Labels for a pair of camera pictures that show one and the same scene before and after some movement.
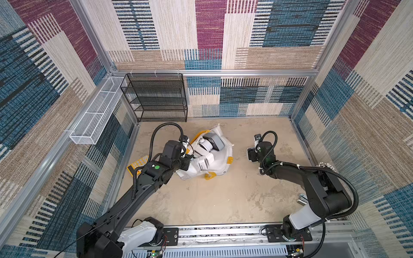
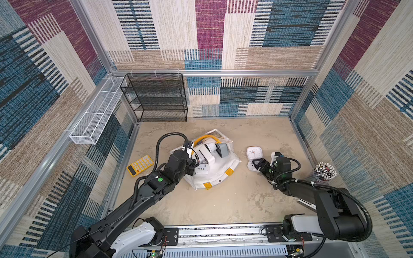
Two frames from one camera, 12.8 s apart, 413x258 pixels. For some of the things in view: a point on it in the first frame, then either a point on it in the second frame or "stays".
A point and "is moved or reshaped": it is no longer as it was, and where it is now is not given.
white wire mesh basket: x=88 y=129 stays
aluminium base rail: x=336 y=239 stays
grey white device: x=212 y=142 -> x=222 y=149
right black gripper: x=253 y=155 -> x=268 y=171
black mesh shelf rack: x=156 y=97 stays
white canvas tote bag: x=221 y=162 is moved or reshaped
